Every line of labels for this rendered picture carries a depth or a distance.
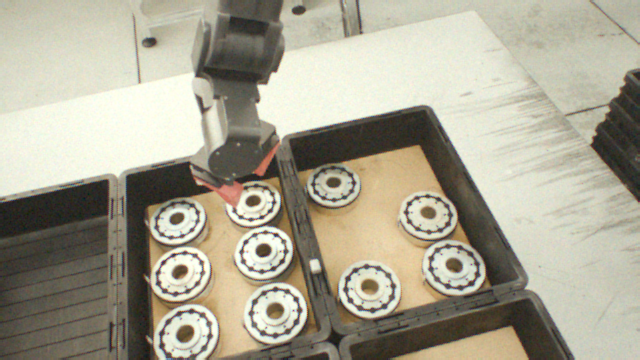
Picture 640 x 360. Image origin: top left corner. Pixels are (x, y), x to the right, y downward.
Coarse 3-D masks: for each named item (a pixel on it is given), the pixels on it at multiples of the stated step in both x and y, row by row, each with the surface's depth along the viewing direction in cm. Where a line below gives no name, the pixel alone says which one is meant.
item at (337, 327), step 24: (360, 120) 95; (432, 120) 94; (288, 144) 93; (288, 168) 89; (456, 168) 88; (312, 240) 80; (504, 240) 78; (504, 288) 73; (336, 312) 72; (408, 312) 71; (432, 312) 71; (336, 336) 72
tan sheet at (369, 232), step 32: (352, 160) 102; (384, 160) 102; (416, 160) 101; (384, 192) 97; (320, 224) 93; (352, 224) 93; (384, 224) 92; (352, 256) 89; (384, 256) 88; (416, 256) 88; (416, 288) 84
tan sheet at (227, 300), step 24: (216, 216) 96; (288, 216) 95; (216, 240) 92; (216, 264) 89; (216, 288) 86; (240, 288) 86; (168, 312) 84; (216, 312) 84; (240, 312) 83; (312, 312) 83; (192, 336) 81; (240, 336) 81
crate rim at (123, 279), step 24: (144, 168) 91; (120, 192) 88; (288, 192) 86; (120, 216) 85; (120, 240) 82; (120, 264) 79; (120, 288) 76; (312, 288) 75; (120, 312) 74; (120, 336) 72; (312, 336) 70
